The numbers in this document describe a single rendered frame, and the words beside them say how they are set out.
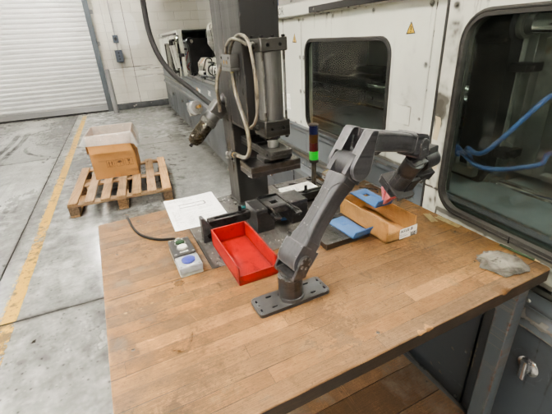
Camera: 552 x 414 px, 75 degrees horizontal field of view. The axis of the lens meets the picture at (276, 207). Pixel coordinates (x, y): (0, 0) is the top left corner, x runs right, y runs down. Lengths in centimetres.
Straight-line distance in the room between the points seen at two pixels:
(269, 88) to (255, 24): 19
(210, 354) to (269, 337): 13
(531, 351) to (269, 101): 114
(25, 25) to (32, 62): 74
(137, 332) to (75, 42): 954
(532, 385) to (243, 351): 101
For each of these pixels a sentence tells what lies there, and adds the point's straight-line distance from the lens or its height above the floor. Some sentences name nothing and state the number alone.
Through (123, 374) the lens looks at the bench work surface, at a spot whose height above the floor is 90.
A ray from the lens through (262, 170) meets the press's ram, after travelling 116.
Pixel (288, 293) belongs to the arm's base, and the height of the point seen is 94.
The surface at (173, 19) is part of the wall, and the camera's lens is 1040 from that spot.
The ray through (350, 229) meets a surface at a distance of 121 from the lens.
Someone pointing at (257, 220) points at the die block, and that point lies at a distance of 122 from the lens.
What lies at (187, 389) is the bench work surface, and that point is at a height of 90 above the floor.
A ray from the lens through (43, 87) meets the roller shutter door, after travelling 1038.
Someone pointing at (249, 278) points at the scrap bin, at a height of 92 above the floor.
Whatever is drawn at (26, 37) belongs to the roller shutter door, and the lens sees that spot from 1035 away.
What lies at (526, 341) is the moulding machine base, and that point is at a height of 60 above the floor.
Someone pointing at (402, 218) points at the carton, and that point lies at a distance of 128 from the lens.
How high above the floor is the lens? 151
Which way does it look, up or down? 26 degrees down
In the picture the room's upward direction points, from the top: 3 degrees counter-clockwise
